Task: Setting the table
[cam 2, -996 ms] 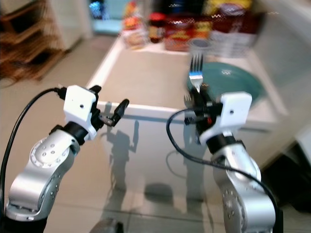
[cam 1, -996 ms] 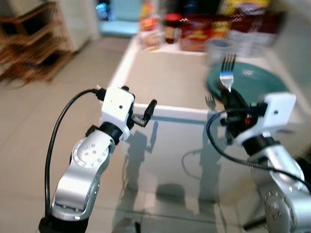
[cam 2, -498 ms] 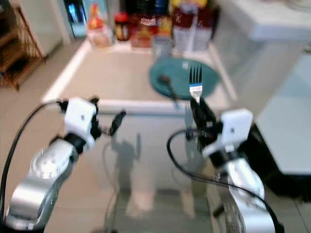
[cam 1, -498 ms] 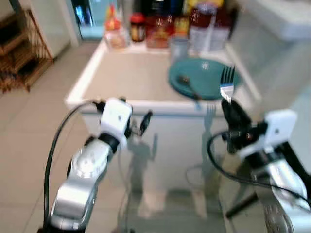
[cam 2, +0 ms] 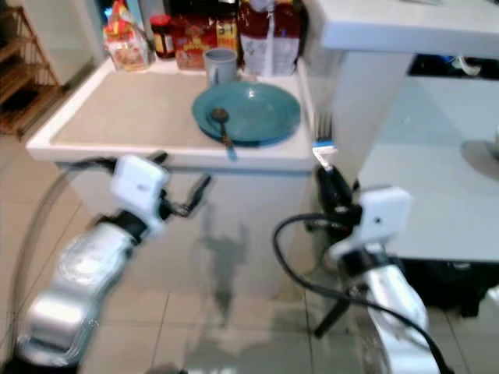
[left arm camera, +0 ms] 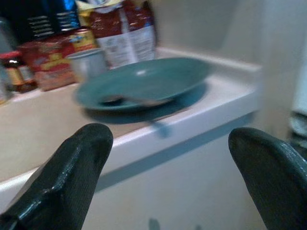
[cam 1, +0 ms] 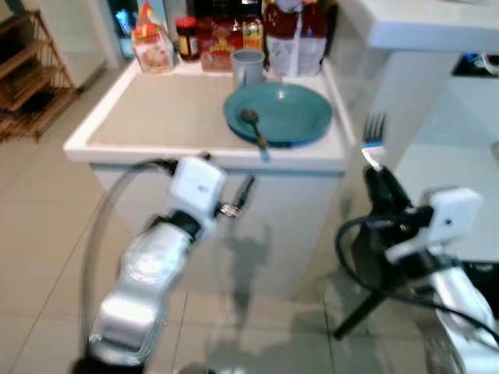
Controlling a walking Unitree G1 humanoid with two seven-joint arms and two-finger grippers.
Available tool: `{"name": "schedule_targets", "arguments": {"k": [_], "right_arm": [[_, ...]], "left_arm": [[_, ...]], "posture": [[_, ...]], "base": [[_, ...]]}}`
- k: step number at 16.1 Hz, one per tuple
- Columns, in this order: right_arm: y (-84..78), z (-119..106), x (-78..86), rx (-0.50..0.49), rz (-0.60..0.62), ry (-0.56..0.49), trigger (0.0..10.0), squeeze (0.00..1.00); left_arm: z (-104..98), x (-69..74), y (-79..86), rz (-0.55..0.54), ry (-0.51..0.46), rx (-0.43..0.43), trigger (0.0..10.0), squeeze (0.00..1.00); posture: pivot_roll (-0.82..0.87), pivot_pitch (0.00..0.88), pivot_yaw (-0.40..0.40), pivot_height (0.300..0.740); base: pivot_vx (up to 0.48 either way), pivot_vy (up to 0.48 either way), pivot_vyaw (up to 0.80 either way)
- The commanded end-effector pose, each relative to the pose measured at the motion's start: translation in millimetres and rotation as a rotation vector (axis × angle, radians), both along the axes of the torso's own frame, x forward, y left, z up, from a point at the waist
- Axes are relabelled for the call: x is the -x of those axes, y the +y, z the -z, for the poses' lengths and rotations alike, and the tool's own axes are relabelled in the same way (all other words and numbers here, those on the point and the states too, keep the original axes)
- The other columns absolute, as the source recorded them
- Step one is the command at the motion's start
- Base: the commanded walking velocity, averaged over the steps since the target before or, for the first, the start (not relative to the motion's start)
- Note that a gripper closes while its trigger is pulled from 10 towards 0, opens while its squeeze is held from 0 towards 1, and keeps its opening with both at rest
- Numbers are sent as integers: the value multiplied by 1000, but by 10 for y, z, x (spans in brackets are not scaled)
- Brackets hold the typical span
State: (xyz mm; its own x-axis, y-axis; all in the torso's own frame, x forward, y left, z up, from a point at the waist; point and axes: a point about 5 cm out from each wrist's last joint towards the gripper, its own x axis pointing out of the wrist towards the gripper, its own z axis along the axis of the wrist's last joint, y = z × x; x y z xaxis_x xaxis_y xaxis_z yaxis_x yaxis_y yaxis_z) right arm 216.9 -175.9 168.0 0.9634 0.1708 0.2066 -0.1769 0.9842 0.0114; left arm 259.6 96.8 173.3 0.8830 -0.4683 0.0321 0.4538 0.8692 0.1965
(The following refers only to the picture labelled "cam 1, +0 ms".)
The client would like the red yellow snack bag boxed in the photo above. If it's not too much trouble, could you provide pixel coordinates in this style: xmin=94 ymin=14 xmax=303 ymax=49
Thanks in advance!
xmin=130 ymin=2 xmax=177 ymax=76

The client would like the teal round plate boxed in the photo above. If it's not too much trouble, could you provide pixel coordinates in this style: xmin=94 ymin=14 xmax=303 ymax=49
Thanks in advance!
xmin=223 ymin=82 xmax=334 ymax=148

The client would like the silver fork with blue handle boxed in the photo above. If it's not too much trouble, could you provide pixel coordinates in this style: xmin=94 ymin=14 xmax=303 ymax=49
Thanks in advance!
xmin=362 ymin=111 xmax=389 ymax=174

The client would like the black slanted leg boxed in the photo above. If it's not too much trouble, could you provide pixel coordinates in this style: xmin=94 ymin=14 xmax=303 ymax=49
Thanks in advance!
xmin=334 ymin=273 xmax=395 ymax=340

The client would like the white low table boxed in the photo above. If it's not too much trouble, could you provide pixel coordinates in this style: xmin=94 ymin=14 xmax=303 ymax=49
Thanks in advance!
xmin=390 ymin=74 xmax=499 ymax=263

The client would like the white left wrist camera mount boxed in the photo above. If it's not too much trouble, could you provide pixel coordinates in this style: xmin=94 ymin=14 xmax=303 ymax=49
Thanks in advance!
xmin=168 ymin=155 xmax=229 ymax=235

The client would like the white counter with pillar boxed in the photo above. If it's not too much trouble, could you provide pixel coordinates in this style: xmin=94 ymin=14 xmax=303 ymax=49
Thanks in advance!
xmin=342 ymin=0 xmax=499 ymax=168

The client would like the dark metal spoon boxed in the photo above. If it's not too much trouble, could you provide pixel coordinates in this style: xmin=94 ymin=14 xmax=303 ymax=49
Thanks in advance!
xmin=239 ymin=108 xmax=271 ymax=162

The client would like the dark jar with red lid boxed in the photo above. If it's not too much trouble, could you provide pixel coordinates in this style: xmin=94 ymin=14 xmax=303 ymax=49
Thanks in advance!
xmin=175 ymin=16 xmax=201 ymax=62

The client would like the grey mug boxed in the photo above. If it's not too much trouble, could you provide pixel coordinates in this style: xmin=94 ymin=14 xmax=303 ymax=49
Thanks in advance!
xmin=231 ymin=48 xmax=268 ymax=89

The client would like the white kitchen island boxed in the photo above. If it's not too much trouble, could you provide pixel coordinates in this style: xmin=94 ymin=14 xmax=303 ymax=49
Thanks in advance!
xmin=62 ymin=58 xmax=353 ymax=303

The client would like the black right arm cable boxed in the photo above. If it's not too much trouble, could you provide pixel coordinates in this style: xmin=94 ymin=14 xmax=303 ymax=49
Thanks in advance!
xmin=334 ymin=213 xmax=499 ymax=344

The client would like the red food box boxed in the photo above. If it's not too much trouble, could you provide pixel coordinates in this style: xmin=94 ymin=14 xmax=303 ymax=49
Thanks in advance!
xmin=198 ymin=16 xmax=265 ymax=72

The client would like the wooden shelf rack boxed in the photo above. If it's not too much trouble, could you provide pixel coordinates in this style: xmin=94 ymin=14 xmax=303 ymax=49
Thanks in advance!
xmin=0 ymin=11 xmax=80 ymax=143

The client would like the black furniture base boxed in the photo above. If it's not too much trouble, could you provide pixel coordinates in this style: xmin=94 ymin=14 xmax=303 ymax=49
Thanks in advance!
xmin=460 ymin=261 xmax=499 ymax=314

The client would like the red and white bag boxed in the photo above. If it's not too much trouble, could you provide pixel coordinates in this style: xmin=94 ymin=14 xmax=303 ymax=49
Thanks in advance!
xmin=263 ymin=0 xmax=329 ymax=78

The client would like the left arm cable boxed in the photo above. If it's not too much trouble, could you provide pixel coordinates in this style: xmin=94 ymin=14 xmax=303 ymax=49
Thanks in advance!
xmin=78 ymin=158 xmax=182 ymax=348

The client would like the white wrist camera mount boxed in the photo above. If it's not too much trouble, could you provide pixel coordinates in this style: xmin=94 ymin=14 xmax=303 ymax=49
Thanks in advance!
xmin=385 ymin=186 xmax=484 ymax=263
xmin=168 ymin=155 xmax=229 ymax=235

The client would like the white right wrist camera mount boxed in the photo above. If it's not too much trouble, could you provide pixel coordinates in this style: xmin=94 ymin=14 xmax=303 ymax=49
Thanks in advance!
xmin=385 ymin=186 xmax=484 ymax=263

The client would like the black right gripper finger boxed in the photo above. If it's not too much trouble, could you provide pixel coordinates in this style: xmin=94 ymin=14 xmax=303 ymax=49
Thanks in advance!
xmin=378 ymin=168 xmax=410 ymax=205
xmin=363 ymin=165 xmax=384 ymax=205

